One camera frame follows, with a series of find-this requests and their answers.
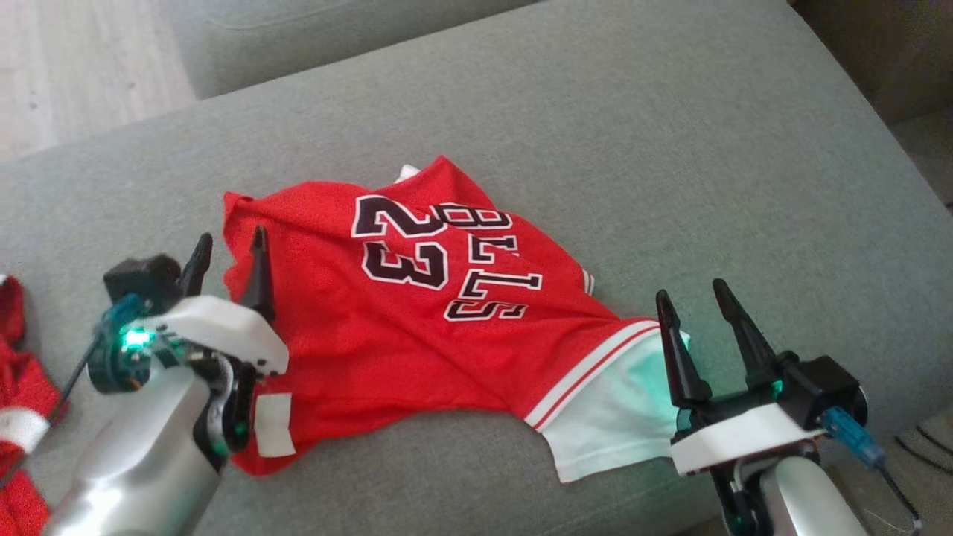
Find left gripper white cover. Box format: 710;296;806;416
88;225;290;394

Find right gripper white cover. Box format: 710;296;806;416
655;278;827;477

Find red Bulls basketball jersey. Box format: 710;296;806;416
222;155;693;483

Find red shorts with white stripe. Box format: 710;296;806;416
0;275;68;536

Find large grey sofa chaise cushion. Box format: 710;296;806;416
0;0;953;536

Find grey sofa seat cushion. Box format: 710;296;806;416
160;0;537;101

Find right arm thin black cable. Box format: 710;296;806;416
821;406;925;536

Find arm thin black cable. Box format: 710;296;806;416
45;294;150;433
821;406;925;536

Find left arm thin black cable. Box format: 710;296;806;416
45;294;150;433

